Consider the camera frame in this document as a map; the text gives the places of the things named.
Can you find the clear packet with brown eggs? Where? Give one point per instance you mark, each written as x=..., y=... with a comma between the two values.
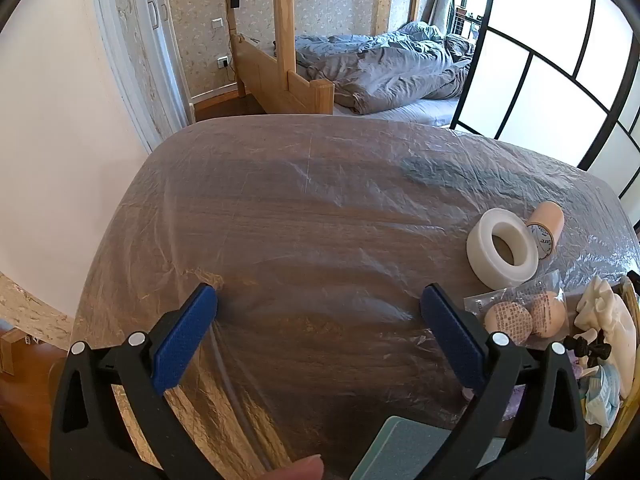
x=507, y=320

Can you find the teal sponge block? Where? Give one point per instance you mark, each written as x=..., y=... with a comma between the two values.
x=405, y=440

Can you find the cardboard box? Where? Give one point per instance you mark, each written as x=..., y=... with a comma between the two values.
x=12, y=350

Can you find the white wall switch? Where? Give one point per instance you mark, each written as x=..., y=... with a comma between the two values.
x=217, y=22

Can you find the white tape roll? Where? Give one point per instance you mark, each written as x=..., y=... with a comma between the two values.
x=480, y=250

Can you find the wooden bunk bed frame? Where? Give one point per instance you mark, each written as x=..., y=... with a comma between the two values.
x=285, y=20

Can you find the grey duvet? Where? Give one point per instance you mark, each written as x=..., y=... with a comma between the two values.
x=390, y=70

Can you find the black window railing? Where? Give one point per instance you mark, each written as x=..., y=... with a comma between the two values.
x=467, y=22

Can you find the blue face mask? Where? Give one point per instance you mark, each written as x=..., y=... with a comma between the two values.
x=600, y=395

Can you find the beige cylinder tube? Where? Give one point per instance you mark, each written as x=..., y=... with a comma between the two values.
x=547, y=217

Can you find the wooden table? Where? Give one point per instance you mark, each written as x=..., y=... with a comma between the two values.
x=611, y=447

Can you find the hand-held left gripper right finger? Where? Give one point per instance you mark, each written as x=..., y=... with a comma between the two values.
x=452, y=335

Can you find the lilac dotted cloth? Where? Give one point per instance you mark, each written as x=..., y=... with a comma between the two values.
x=515, y=402

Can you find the light grey mattress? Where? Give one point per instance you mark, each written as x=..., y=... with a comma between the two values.
x=425, y=110

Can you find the person's left hand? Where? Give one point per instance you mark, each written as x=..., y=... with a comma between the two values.
x=305, y=467

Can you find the white door frame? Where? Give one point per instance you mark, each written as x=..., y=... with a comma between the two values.
x=107, y=60

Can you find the white cloth pouch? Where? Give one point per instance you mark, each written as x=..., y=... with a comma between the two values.
x=615, y=330

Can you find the black framed sliding door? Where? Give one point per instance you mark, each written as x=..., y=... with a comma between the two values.
x=472, y=85

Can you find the white wall socket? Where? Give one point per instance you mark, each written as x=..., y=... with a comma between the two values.
x=223, y=62

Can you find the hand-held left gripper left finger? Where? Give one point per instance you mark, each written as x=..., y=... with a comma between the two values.
x=185, y=340

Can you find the white wardrobe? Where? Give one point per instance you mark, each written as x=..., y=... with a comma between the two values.
x=162, y=50

